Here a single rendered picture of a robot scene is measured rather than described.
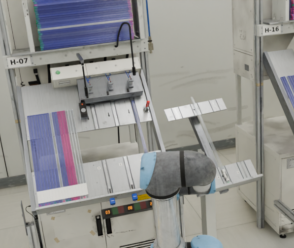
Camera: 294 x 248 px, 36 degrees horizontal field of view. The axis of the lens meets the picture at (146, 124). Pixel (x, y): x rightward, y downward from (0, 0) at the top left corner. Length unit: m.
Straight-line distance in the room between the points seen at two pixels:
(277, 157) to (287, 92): 0.42
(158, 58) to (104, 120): 1.81
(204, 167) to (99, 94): 1.13
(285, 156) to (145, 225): 0.94
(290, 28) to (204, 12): 1.48
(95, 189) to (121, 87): 0.58
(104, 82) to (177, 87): 1.84
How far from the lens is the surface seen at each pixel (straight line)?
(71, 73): 2.48
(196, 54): 4.23
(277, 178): 2.94
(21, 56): 2.48
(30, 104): 2.48
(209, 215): 2.51
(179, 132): 4.36
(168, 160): 1.41
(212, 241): 1.73
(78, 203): 2.23
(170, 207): 1.52
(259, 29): 2.78
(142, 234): 2.74
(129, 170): 2.29
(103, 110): 2.44
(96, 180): 2.26
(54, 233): 2.65
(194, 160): 1.41
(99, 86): 2.45
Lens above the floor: 1.73
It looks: 18 degrees down
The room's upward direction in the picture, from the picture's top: 5 degrees counter-clockwise
